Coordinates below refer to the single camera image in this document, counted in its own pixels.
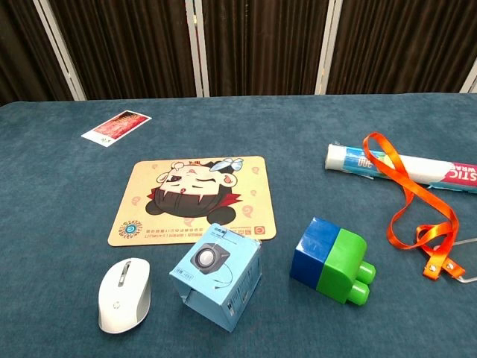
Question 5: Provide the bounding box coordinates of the white computer mouse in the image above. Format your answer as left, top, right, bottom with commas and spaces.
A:
98, 258, 152, 334

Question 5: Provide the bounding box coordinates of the cartoon face mouse pad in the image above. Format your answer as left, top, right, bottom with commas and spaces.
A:
107, 156, 278, 248

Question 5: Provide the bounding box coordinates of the light blue cardboard box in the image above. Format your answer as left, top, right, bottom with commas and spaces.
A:
168, 223, 262, 333

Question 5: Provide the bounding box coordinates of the blue toy building block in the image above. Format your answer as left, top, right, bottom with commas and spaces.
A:
289, 216, 341, 290

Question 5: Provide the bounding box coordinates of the red and white card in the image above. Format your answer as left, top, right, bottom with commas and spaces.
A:
80, 110, 153, 148

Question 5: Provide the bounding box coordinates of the green toy building block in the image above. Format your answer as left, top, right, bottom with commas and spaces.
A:
316, 227, 377, 307

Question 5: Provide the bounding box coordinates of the dark folding screen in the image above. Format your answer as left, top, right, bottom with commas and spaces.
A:
0, 0, 477, 107

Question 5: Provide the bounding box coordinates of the plastic wrap roll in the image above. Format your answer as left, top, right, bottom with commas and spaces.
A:
325, 140, 477, 195

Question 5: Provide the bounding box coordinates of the teal table cloth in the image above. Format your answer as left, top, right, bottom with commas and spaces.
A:
0, 92, 477, 358

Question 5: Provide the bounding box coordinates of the clear plastic badge holder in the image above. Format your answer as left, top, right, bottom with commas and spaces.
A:
449, 237, 477, 284

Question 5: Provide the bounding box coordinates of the orange lanyard strap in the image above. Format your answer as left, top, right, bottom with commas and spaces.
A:
362, 132, 466, 280

